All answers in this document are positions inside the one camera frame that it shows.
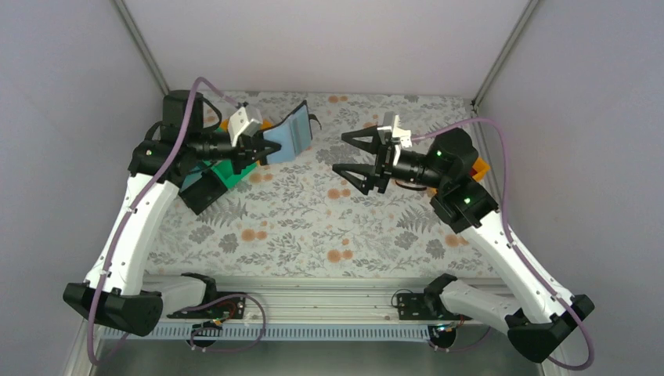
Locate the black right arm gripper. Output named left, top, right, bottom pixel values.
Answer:
left=332, top=125, right=447, bottom=195

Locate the black leather card holder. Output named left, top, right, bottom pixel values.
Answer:
left=259, top=100, right=322, bottom=165

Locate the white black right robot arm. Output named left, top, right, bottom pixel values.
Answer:
left=333, top=126, right=594, bottom=363

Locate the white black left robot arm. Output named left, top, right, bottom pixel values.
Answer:
left=63, top=90, right=280, bottom=336

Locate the orange plastic bin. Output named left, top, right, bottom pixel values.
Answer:
left=219, top=119, right=273, bottom=132
left=470, top=157, right=491, bottom=183

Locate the green plastic bin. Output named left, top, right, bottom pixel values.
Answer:
left=180, top=160, right=258, bottom=190

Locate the black plastic bin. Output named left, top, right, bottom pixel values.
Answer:
left=179, top=172, right=228, bottom=215

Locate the floral patterned table mat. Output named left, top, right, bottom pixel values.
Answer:
left=145, top=92, right=495, bottom=278

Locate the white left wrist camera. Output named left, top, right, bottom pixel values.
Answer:
left=227, top=103, right=263, bottom=147

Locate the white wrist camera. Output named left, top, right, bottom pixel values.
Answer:
left=377, top=111, right=413, bottom=166
left=227, top=103, right=263, bottom=147

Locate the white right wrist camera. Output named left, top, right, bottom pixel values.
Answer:
left=377, top=111, right=413, bottom=166

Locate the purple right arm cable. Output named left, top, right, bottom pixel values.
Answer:
left=410, top=117, right=597, bottom=371

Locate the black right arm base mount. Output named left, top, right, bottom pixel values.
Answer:
left=391, top=289, right=470, bottom=321

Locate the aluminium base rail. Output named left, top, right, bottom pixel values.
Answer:
left=128, top=276, right=540, bottom=344

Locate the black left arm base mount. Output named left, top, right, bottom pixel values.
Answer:
left=166, top=291, right=247, bottom=320

